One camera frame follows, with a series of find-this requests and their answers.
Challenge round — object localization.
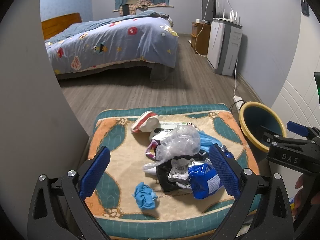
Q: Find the white wifi router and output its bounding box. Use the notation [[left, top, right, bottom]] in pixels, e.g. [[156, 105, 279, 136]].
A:
[[219, 9, 240, 25]]

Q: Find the right human hand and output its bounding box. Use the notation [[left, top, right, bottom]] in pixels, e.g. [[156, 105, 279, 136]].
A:
[[292, 174, 319, 218]]

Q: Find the yellow teal trash bin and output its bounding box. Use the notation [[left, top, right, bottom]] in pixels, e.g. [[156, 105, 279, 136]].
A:
[[239, 101, 287, 153]]

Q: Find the white black cardboard box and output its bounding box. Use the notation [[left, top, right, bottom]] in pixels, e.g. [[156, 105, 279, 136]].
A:
[[149, 121, 197, 141]]

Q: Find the bed with blue quilt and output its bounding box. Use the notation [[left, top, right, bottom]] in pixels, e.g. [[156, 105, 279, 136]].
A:
[[44, 10, 178, 80]]

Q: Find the black plastic bag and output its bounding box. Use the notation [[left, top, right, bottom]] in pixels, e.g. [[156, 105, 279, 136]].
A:
[[156, 153, 208, 193]]

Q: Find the black television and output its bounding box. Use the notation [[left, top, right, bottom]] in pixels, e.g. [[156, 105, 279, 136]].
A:
[[201, 0, 216, 23]]

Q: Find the clear plastic bag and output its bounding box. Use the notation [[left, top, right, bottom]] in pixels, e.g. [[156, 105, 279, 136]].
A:
[[156, 125, 201, 161]]

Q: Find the blue glove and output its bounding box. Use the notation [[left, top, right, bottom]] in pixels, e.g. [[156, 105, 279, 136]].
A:
[[132, 182, 158, 210]]

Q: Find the pink purple snack wrapper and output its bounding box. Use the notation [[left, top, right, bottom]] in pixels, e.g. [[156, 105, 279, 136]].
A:
[[145, 140, 159, 161]]

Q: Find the white tissue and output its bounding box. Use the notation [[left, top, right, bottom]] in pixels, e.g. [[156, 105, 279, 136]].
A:
[[143, 163, 159, 176]]

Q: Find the light blue plastic bag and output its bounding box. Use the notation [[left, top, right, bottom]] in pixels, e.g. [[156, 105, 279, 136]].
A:
[[198, 131, 223, 155]]

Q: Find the blue white snack bag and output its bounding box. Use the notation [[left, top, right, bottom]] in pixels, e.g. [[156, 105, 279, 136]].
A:
[[188, 163, 223, 199]]

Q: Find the white power strip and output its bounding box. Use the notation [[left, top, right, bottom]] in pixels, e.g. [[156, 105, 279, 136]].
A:
[[233, 95, 245, 111]]

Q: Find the wooden tv cabinet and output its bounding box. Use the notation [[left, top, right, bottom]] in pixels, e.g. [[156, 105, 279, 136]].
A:
[[190, 22, 211, 56]]

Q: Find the wooden headboard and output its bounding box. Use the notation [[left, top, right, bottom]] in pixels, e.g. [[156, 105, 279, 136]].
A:
[[41, 12, 82, 40]]

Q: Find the clothes pile on windowsill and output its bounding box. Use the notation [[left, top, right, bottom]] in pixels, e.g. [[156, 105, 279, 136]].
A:
[[119, 0, 168, 16]]

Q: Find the patterned teal orange cushion mat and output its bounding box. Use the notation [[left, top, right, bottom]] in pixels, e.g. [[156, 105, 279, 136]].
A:
[[86, 104, 259, 239]]

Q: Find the white power cable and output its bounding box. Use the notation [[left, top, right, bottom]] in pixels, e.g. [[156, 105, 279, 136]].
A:
[[233, 57, 239, 97]]

